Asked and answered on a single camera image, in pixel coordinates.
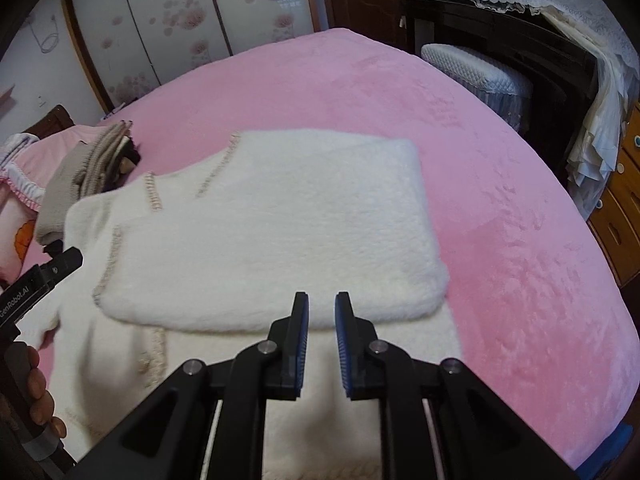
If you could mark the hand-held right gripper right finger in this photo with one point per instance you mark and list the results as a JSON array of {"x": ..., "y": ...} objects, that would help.
[{"x": 342, "y": 345}]

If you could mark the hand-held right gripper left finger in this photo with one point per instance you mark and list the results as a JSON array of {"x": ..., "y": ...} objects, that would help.
[{"x": 301, "y": 345}]

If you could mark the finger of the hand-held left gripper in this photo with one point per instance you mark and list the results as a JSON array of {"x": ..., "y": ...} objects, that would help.
[{"x": 65, "y": 262}]

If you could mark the white fluffy coat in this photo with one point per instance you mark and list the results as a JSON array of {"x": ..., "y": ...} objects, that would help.
[{"x": 275, "y": 220}]

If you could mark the person's left hand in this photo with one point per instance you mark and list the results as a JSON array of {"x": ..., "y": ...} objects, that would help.
[{"x": 42, "y": 395}]

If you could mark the grey-beige folded knit garment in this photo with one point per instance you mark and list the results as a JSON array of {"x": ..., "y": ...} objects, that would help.
[{"x": 65, "y": 195}]

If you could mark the tan striped folded garment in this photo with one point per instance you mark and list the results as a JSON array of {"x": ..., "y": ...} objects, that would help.
[{"x": 105, "y": 155}]

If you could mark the pink striped cloth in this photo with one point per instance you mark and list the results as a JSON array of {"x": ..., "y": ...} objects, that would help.
[{"x": 15, "y": 150}]

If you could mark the dark brown folded garment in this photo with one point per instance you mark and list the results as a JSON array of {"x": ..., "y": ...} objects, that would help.
[{"x": 131, "y": 157}]

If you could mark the wooden headboard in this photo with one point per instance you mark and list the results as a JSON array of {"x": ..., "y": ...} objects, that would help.
[{"x": 52, "y": 120}]

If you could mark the pink plush bed blanket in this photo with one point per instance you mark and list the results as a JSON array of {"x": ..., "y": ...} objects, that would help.
[{"x": 500, "y": 210}]

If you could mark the floral sliding door wardrobe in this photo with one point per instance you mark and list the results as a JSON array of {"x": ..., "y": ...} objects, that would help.
[{"x": 175, "y": 10}]

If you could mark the blue bed sheet edge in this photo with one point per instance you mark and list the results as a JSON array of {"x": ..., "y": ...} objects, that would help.
[{"x": 610, "y": 447}]

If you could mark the wooden drawer cabinet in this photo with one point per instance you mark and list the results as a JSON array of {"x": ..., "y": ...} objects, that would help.
[{"x": 617, "y": 230}]

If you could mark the white quilted stool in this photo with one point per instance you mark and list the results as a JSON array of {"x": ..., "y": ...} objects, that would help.
[{"x": 475, "y": 67}]

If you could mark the black piano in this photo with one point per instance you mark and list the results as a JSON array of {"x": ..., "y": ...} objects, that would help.
[{"x": 500, "y": 30}]

